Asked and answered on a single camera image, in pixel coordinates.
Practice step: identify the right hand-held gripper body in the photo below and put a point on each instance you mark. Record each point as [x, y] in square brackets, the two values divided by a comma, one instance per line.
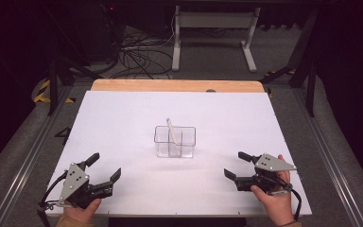
[272, 164]

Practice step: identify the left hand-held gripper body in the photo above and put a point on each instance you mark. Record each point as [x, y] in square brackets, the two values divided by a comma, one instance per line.
[73, 181]

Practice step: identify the clear plastic divided organizer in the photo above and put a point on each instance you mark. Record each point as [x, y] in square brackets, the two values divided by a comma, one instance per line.
[175, 142]

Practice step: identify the white pen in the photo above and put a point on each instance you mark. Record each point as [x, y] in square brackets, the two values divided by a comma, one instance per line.
[171, 129]

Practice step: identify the person's left hand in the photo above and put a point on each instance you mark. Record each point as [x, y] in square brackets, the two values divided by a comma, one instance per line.
[82, 212]

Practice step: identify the person's right hand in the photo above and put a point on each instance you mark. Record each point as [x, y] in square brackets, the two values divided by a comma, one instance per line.
[277, 208]

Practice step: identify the white board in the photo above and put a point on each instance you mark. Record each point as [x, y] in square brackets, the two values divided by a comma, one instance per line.
[123, 126]

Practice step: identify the dark round table grommet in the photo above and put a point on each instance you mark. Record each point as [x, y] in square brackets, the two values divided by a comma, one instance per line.
[210, 90]

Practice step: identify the yellow black hazard tape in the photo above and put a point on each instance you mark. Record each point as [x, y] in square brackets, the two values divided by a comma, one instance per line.
[42, 93]

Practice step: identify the black metal stand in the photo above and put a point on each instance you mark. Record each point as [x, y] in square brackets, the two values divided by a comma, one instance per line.
[53, 82]
[310, 85]

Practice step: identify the wooden table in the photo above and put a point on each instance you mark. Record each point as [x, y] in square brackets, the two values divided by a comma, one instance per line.
[170, 85]

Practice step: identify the black computer case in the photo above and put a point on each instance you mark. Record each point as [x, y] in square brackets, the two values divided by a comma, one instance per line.
[97, 34]

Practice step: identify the aluminium rail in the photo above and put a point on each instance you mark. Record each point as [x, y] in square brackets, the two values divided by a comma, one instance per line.
[28, 164]
[331, 164]

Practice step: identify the white metal desk frame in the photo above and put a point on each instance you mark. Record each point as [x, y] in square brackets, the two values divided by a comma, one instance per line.
[212, 20]

